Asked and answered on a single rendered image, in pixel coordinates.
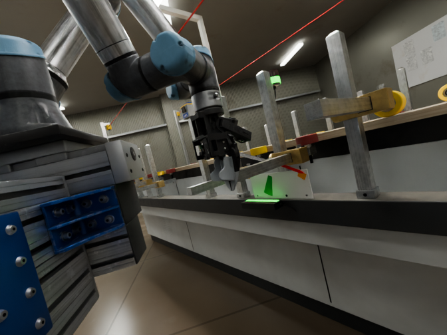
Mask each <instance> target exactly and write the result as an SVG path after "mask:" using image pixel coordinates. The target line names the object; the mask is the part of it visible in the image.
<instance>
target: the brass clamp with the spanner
mask: <svg viewBox="0 0 447 335"><path fill-rule="evenodd" d="M284 154H291V159H292V162H291V163H288V164H286V165H287V166H289V165H294V164H302V163H305V162H307V161H309V154H308V151H307V147H306V146H305V147H302V148H298V149H296V148H295V149H292V150H286V151H284V152H279V153H275V154H270V155H269V158H275V157H277V156H281V155H284Z"/></svg>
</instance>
